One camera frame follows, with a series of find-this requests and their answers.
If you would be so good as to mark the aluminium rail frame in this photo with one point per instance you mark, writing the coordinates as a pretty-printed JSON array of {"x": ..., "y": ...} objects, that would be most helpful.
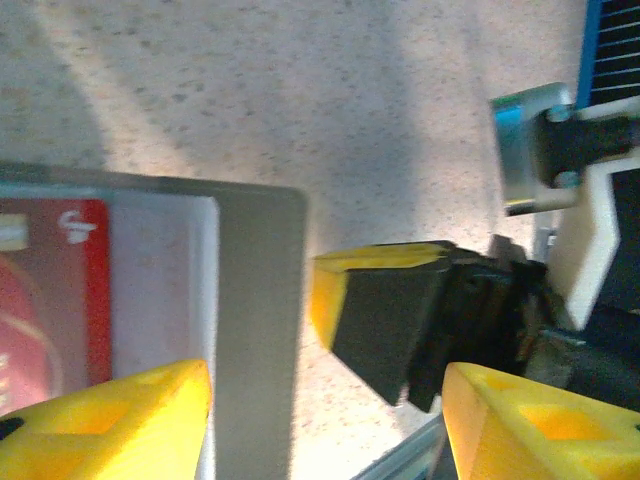
[{"x": 410, "y": 460}]

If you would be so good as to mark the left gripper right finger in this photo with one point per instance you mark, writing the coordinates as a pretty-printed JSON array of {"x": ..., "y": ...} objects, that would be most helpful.
[{"x": 540, "y": 440}]

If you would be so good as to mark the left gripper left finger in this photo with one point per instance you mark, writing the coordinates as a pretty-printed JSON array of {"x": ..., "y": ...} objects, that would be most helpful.
[{"x": 100, "y": 435}]

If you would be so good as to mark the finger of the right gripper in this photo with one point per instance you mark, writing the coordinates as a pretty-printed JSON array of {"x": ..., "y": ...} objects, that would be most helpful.
[
  {"x": 390, "y": 255},
  {"x": 385, "y": 325}
]

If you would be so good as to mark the grey card holder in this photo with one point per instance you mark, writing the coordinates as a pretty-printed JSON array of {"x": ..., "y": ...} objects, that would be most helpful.
[{"x": 260, "y": 300}]

